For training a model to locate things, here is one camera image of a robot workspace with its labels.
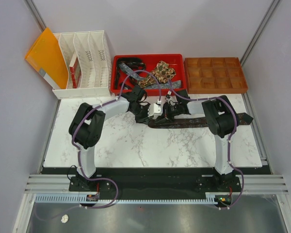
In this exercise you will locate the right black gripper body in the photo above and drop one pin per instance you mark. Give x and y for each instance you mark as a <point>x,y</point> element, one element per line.
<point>170,112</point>

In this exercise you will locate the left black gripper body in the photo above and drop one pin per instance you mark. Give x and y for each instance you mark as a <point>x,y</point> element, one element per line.
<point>141,113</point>

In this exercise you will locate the brown blue patterned tie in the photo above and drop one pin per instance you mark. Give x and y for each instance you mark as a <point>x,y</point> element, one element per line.
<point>200,122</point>

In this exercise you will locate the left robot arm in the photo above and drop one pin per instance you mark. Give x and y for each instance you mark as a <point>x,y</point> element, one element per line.
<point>87,125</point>

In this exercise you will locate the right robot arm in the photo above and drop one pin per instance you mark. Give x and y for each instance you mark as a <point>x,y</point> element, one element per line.
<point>222,121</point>

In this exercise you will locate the light blue paisley tie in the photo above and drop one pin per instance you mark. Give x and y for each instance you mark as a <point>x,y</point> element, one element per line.
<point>135,78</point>

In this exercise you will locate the floral beige green tie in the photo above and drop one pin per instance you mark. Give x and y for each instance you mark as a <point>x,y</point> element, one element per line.
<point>160,76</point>

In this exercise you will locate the black dark tie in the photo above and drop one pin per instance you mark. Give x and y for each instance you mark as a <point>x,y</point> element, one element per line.
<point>123,64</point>

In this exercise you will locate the orange compartment tray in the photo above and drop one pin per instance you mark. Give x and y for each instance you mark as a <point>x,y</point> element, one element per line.
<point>215,75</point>

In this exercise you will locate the white file organizer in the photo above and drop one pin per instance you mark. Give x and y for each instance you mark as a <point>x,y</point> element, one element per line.
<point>94,58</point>

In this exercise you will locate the red book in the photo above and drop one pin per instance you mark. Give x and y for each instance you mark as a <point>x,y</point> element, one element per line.
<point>75,70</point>

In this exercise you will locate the orange folder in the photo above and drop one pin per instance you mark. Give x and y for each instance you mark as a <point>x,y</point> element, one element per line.
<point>46,58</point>

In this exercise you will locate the white crumpled paper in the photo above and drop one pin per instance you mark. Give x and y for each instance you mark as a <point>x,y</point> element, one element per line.
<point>65,219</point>

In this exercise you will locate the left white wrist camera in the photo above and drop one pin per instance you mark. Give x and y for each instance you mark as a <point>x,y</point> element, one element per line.
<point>154,111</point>

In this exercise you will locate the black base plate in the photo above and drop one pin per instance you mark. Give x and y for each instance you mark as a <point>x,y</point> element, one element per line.
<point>150,179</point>

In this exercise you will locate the grey cable duct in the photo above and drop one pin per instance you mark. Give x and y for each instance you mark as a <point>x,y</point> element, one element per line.
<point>90,199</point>

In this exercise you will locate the aluminium frame rail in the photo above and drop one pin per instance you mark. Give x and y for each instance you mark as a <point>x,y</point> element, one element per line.
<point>253,184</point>

